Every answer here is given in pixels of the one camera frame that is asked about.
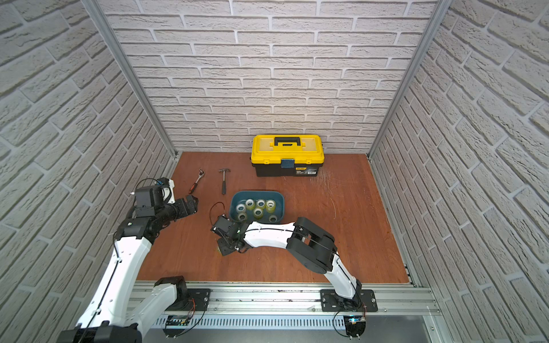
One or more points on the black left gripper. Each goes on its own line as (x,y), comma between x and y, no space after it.
(186,206)

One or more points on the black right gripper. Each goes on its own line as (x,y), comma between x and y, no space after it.
(224,249)

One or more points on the yellow tape roll three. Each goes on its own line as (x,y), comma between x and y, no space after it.
(258,213)

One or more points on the yellow tape roll one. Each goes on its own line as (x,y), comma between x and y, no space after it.
(250,204)

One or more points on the yellow tape roll six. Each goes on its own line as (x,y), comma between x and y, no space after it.
(270,206)

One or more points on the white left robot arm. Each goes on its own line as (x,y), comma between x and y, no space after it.
(107,319)

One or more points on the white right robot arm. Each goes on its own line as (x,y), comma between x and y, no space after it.
(311,245)

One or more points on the teal plastic storage box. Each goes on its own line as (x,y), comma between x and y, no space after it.
(242,196)

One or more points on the grey claw hammer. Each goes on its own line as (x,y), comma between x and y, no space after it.
(224,172)

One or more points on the yellow black toolbox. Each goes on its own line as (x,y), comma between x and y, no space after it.
(287,155)

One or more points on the left green circuit board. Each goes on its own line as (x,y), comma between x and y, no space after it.
(177,322)

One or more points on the green circuit board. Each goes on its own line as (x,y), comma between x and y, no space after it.
(177,322)
(354,326)

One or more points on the right green circuit board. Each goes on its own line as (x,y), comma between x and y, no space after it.
(354,326)

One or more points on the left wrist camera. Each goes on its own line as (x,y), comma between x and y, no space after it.
(157,195)

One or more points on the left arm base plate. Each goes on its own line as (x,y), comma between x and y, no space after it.
(197,299)

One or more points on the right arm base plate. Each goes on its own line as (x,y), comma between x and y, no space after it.
(363,300)

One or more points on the aluminium front rail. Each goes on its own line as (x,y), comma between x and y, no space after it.
(296,306)

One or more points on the aluminium frame left post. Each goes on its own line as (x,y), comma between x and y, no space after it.
(100,20)

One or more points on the aluminium frame post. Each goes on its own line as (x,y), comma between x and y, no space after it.
(100,20)
(420,52)

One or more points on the aluminium frame right post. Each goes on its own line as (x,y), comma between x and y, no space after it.
(420,52)

